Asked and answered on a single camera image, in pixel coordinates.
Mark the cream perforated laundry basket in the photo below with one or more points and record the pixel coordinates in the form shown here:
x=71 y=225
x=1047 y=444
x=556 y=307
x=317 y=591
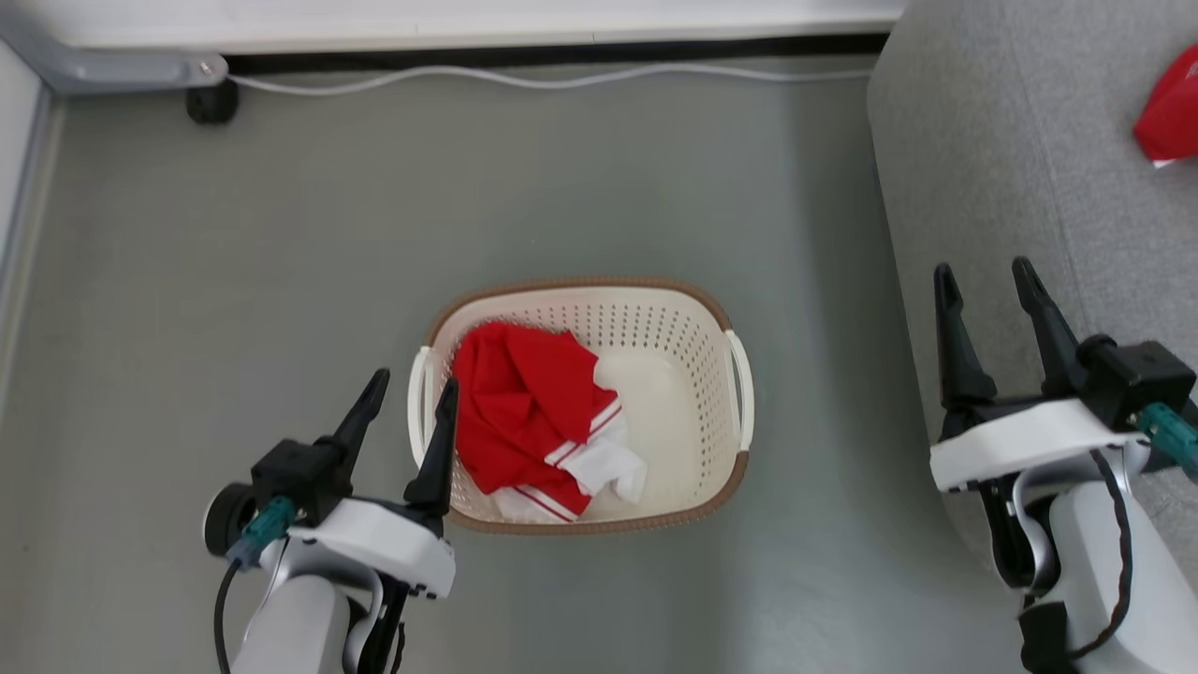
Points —
x=674 y=328

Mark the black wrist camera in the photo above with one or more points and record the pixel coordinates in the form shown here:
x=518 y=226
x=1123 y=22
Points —
x=299 y=473
x=1137 y=379

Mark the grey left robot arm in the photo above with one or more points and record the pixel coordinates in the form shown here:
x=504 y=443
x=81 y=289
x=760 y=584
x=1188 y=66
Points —
x=290 y=627

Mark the grey metal panel bracket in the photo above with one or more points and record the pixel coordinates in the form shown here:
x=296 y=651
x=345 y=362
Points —
x=122 y=67

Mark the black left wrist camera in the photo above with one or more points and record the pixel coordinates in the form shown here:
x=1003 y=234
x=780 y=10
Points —
x=299 y=473

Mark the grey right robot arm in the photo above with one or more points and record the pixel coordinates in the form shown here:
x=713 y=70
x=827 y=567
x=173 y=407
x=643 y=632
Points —
x=1104 y=580

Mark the red printed jersey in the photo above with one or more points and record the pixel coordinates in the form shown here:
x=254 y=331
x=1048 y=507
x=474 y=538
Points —
x=1175 y=112

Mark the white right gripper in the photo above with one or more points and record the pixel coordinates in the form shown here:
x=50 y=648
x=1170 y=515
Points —
x=1020 y=440

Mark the red garment white striped trim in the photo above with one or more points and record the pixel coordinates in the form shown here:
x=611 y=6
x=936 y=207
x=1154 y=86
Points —
x=524 y=393

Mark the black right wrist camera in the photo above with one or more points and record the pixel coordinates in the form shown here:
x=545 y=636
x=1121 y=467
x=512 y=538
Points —
x=1137 y=379

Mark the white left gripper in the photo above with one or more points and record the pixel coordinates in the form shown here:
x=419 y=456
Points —
x=393 y=548

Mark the grey fabric sofa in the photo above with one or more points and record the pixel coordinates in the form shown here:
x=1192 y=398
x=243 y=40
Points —
x=1011 y=140

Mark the black caster wheel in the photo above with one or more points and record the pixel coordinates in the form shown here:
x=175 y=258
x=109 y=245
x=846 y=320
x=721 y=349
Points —
x=211 y=105

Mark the grey floor edge rail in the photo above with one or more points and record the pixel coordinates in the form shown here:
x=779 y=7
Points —
x=33 y=178

